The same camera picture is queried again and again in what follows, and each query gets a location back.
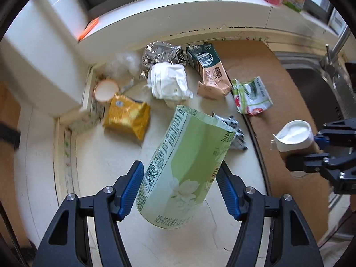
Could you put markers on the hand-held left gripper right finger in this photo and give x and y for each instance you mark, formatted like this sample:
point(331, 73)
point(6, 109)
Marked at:
point(228, 194)

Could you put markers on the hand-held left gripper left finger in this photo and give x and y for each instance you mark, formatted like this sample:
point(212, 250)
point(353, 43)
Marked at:
point(130, 192)

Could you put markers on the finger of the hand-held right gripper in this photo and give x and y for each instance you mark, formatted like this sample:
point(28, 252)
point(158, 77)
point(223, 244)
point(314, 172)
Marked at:
point(306, 162)
point(319, 139)

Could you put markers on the white paper cup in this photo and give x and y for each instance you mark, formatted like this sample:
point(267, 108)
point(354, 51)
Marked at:
point(293, 136)

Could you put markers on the light green drink carton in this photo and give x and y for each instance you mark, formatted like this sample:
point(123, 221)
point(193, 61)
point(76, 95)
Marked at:
point(183, 172)

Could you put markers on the black and white wrapper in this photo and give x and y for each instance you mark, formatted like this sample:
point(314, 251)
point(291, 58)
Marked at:
point(236, 137)

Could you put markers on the stainless steel double sink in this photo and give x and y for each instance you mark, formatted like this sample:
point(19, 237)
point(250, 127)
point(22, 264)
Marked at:
point(303, 80)

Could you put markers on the steel kitchen faucet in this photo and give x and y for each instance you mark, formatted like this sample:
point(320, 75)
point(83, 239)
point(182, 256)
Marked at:
point(338, 75)

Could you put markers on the yellow snack packet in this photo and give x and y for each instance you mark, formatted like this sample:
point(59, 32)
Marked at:
point(126, 116)

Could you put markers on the floral printed wrapper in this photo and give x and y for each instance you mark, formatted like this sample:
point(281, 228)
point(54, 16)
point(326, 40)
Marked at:
point(251, 97)

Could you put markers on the brown cardboard sheet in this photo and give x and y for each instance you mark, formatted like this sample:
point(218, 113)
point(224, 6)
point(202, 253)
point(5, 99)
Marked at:
point(256, 61)

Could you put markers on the pink yogurt cup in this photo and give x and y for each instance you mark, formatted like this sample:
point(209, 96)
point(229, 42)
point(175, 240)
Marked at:
point(105, 90)

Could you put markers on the crumpled white paper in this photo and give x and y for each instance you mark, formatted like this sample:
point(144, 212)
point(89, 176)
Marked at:
point(168, 82)

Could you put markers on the white vegetable grater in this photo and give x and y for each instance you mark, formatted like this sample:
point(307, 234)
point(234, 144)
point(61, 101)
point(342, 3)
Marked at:
point(338, 22)

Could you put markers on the green beige milk tea carton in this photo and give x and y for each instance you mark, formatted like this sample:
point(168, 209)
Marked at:
point(211, 75)

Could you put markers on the clear plastic wrap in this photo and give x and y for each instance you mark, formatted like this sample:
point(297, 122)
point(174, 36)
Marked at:
point(122, 64)

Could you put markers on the silver foil wrapper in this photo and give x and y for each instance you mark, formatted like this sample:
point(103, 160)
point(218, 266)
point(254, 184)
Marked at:
point(161, 54)

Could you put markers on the orange sticker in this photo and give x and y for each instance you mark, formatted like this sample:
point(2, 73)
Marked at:
point(89, 29)

